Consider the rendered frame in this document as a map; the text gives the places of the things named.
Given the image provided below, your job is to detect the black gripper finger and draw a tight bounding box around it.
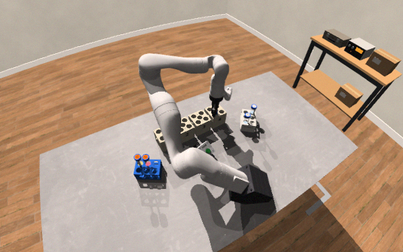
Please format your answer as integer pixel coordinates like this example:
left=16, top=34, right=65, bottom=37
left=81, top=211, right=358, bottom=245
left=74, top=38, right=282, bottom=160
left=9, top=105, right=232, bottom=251
left=211, top=102, right=219, bottom=117

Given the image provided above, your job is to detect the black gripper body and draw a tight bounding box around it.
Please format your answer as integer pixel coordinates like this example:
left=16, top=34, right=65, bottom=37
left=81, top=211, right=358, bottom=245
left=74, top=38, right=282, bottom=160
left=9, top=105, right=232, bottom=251
left=209, top=94, right=223, bottom=108

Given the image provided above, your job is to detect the conical centrifuge tube with pink liquid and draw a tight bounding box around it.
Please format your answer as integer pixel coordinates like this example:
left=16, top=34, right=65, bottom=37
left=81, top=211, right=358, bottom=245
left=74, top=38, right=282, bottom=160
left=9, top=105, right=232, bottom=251
left=142, top=154, right=151, bottom=166

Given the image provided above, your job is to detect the blue tube rack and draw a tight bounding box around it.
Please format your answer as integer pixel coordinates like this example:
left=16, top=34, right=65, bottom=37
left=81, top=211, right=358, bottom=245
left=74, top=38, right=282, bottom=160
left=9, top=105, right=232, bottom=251
left=134, top=160, right=162, bottom=180

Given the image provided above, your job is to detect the clear conical tube with tan liquid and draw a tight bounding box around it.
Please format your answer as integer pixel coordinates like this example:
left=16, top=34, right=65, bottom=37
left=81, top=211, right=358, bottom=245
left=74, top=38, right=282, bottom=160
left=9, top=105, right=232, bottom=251
left=134, top=154, right=143, bottom=166

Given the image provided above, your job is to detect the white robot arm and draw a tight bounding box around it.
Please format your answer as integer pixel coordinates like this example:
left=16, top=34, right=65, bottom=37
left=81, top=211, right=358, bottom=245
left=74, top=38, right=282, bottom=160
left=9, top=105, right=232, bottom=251
left=139, top=54, right=249, bottom=194

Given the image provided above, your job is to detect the white tube rack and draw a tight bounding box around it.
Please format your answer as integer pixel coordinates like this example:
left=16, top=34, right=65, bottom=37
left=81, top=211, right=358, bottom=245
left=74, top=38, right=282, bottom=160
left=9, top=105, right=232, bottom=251
left=240, top=109, right=256, bottom=132

